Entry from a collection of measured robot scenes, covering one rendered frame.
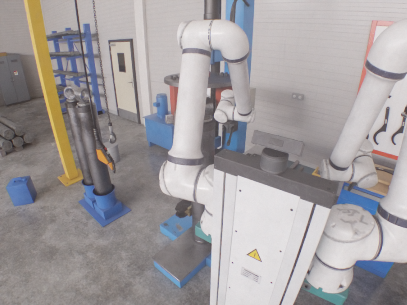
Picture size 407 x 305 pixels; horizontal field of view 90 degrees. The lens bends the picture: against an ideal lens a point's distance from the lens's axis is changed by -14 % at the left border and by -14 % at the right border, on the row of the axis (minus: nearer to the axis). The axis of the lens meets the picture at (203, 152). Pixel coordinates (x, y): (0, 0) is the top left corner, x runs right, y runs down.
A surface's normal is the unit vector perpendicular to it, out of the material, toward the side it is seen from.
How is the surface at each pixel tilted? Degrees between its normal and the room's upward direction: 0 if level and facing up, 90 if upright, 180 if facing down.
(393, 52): 97
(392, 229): 79
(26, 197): 90
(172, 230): 0
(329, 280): 68
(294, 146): 61
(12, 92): 90
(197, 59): 74
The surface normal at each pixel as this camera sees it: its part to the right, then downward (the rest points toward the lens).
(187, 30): -0.34, 0.18
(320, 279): -0.65, -0.03
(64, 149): 0.76, 0.30
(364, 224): -0.09, -0.84
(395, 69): -0.27, 0.75
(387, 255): -0.20, 0.43
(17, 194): 0.37, 0.42
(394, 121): -0.65, 0.34
